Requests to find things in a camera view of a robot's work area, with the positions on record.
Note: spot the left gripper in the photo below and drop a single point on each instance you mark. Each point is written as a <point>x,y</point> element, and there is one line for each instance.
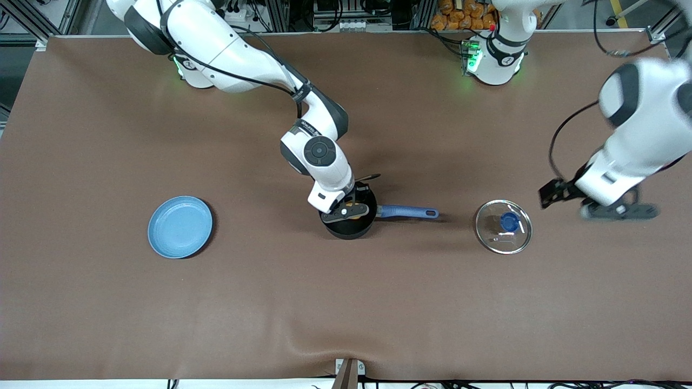
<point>562,189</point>

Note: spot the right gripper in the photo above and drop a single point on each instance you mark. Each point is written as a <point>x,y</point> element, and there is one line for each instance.
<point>359,193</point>

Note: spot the yellow potato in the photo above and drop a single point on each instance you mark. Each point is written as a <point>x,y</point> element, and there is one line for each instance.
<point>355,216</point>

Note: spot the glass lid with blue knob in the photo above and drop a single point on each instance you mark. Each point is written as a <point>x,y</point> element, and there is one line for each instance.
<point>504,227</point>

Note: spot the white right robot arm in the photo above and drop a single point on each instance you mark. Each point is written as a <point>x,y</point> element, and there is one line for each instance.
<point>216,48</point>

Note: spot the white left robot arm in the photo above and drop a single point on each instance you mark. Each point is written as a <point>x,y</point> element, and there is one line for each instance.
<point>643,108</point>

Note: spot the brown table cloth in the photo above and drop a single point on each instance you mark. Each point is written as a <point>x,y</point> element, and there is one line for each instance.
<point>346,302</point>

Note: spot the blue round plate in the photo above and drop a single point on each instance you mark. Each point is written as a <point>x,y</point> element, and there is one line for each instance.
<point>180,227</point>

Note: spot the white power strip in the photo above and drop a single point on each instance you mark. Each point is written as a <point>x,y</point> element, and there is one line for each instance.
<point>346,24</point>

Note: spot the small green-lit electronics box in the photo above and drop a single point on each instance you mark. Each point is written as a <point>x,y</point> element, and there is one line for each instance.
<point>470,56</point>

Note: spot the bag of orange items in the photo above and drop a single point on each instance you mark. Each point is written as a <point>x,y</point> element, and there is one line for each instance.
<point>462,13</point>

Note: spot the metal table clamp bracket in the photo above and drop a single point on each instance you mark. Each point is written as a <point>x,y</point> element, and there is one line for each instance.
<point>348,373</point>

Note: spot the aluminium frame rail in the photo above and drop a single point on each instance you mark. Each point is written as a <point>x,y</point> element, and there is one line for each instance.
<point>32,16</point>

